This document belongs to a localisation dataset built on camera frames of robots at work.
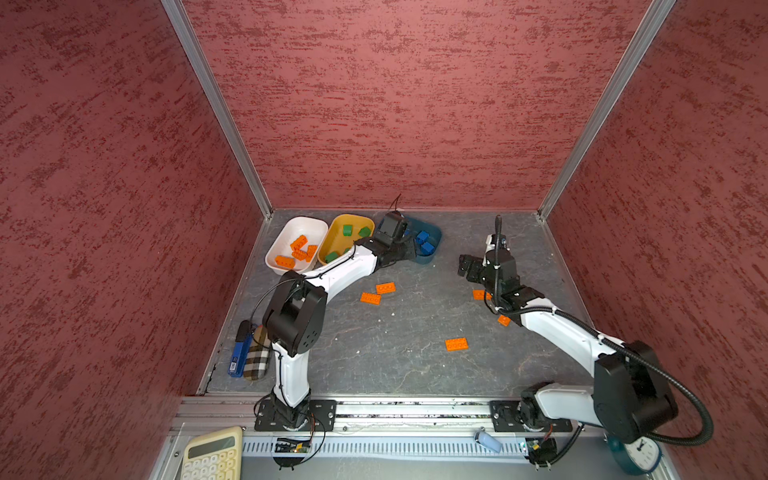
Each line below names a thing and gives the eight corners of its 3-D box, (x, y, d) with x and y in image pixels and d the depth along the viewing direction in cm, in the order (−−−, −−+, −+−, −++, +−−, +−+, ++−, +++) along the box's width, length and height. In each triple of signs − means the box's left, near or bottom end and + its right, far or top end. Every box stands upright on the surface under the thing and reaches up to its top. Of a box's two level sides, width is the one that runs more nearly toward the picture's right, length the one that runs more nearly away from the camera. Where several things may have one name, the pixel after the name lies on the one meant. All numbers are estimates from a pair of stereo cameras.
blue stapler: (232, 378, 82) (225, 373, 78) (242, 327, 91) (236, 321, 88) (246, 376, 82) (239, 371, 79) (254, 325, 92) (249, 319, 88)
